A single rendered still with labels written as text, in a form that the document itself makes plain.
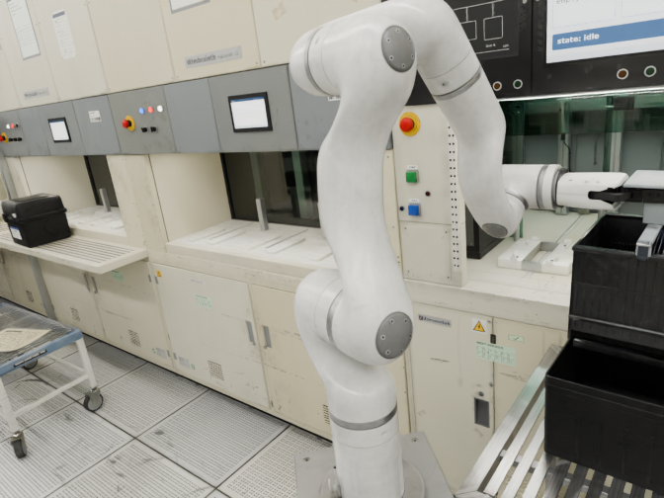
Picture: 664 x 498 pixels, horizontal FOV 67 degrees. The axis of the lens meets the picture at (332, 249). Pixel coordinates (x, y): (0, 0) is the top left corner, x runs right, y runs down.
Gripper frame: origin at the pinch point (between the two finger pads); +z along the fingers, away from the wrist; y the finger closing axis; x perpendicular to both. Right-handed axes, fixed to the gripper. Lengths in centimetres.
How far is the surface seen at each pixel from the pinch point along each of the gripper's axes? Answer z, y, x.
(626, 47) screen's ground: -11.3, -29.7, 23.4
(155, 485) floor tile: -164, 23, -125
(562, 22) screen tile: -24.1, -29.4, 30.4
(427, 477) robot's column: -29, 31, -49
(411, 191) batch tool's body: -65, -30, -9
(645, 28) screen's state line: -8.2, -29.7, 26.7
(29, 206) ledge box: -298, -6, -21
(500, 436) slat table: -22, 13, -49
